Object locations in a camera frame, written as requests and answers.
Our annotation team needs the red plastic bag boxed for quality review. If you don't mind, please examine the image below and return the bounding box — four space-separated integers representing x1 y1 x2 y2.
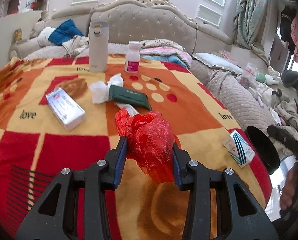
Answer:
115 108 181 184

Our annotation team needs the black round trash bin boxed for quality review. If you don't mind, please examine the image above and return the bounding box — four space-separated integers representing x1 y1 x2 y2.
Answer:
245 126 280 175

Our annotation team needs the person right hand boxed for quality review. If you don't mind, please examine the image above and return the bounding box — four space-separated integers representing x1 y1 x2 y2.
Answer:
280 165 298 210

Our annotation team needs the beige quilted sofa cover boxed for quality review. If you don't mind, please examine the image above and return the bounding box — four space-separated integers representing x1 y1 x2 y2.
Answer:
189 60 298 156

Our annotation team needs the blue striped white box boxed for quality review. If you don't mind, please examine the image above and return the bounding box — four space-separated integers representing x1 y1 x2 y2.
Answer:
223 130 256 167

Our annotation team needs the orange red patterned blanket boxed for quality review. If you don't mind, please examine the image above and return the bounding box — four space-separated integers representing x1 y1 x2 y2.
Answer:
0 56 271 236

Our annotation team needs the white silver medicine box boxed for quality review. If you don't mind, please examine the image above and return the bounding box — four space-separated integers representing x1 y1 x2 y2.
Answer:
45 87 86 131

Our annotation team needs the white pillow with trim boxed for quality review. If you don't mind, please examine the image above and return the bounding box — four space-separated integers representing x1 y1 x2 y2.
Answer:
192 53 243 75

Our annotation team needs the green patterned curtain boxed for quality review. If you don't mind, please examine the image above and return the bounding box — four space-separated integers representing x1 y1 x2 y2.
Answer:
233 0 298 66

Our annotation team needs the crumpled white tissue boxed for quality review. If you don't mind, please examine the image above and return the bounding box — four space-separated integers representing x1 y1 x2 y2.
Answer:
89 73 124 104

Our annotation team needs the dark green pouch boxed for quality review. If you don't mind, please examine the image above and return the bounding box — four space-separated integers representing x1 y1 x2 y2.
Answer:
109 85 152 111

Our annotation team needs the pink blue folded blanket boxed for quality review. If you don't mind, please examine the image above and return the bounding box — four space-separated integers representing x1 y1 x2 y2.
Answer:
140 39 193 69

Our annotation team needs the white pill bottle pink label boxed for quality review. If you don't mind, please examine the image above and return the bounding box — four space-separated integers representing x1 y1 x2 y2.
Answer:
125 41 141 73

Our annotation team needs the blue garment on sofa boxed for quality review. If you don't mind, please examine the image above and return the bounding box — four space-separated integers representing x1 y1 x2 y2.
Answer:
48 19 83 46

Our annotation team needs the beige thermos flask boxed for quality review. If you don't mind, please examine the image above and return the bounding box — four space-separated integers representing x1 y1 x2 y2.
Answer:
89 20 109 73

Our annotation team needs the beige tufted sofa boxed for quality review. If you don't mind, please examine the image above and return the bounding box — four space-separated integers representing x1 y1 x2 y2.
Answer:
8 0 234 61

